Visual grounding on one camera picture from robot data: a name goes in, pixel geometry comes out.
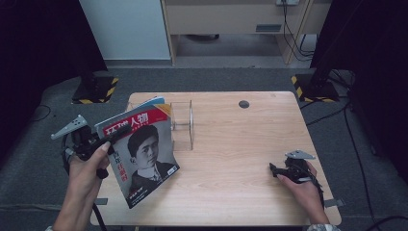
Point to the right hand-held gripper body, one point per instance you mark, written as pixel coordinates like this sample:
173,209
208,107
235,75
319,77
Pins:
298,170

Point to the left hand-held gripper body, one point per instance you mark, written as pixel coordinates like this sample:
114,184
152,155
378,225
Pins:
81,141

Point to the magazine with portrait cover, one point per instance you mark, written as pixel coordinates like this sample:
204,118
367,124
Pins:
144,160

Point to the clear acrylic divided organizer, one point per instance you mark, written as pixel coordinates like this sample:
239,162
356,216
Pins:
183,128

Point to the person's right hand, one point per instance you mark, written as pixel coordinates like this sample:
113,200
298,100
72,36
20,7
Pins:
308,195

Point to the person's left hand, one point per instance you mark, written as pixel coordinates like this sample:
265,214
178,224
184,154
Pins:
83,179

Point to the grey tape piece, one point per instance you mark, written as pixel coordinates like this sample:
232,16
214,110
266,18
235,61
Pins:
101,201
334,202

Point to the black stand with striped base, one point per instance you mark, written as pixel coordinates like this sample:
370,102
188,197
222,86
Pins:
94,89
316,88

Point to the dark round table grommet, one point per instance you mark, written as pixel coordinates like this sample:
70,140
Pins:
243,104

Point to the black curtain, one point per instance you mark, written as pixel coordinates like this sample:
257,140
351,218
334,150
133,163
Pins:
375,64
41,57

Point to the white cabinet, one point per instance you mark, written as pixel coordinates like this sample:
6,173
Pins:
128,29

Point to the grey rectangular panel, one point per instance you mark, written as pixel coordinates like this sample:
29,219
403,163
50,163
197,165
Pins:
268,28

